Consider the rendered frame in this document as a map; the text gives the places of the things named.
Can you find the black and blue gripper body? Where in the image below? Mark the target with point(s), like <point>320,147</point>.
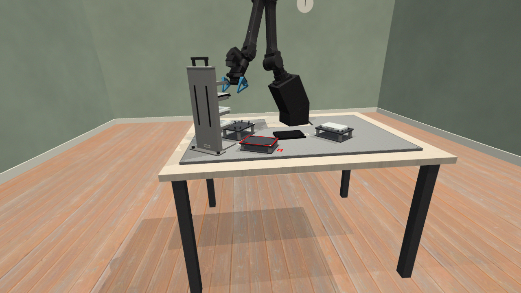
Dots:
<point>234,78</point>

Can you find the white well plate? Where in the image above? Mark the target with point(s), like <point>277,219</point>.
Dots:
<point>334,126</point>
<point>222,109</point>
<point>225,122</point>

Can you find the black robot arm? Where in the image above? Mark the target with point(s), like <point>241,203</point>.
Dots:
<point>239,60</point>

